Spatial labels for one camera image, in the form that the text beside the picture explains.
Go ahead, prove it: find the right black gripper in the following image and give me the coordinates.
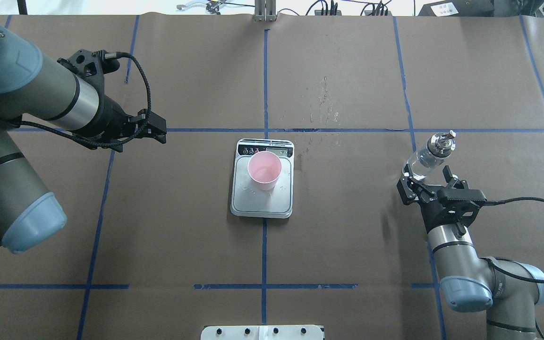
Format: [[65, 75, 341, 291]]
[[396, 165, 481, 233]]

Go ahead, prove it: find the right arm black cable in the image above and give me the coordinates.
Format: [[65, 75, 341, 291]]
[[484, 196, 544, 284]]

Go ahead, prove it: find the pink paper cup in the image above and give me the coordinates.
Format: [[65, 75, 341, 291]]
[[247, 151, 282, 191]]

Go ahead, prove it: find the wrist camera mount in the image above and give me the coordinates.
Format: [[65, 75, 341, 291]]
[[56, 50, 119, 93], [437, 188, 487, 206]]

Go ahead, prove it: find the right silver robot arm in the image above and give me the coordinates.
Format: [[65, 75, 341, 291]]
[[397, 164, 544, 340]]

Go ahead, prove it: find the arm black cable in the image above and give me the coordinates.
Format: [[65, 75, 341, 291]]
[[484, 196, 544, 284], [19, 51, 153, 145]]

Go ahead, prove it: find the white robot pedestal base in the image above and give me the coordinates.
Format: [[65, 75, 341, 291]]
[[200, 324, 326, 340]]

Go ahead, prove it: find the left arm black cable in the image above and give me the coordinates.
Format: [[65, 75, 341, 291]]
[[19, 51, 153, 145]]

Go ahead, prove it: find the black box with label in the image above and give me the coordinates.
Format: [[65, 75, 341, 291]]
[[417, 0, 494, 17]]

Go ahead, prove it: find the silver digital kitchen scale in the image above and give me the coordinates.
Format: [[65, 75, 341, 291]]
[[229, 138, 295, 218]]

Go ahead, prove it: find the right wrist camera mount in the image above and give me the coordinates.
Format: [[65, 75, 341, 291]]
[[437, 188, 487, 206]]

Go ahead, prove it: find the aluminium frame post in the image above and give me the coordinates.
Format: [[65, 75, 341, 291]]
[[253, 0, 278, 22]]

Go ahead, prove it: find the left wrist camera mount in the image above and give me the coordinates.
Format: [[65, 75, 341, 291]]
[[56, 50, 119, 93]]

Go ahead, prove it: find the black tripod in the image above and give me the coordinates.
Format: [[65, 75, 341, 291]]
[[17, 0, 28, 15]]

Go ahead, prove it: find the clear glass sauce bottle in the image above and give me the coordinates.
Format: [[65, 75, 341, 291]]
[[403, 130, 456, 180]]

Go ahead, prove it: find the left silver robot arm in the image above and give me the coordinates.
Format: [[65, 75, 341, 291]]
[[0, 25, 168, 254]]

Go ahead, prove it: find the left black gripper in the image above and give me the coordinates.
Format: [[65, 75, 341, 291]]
[[88, 95, 167, 144]]

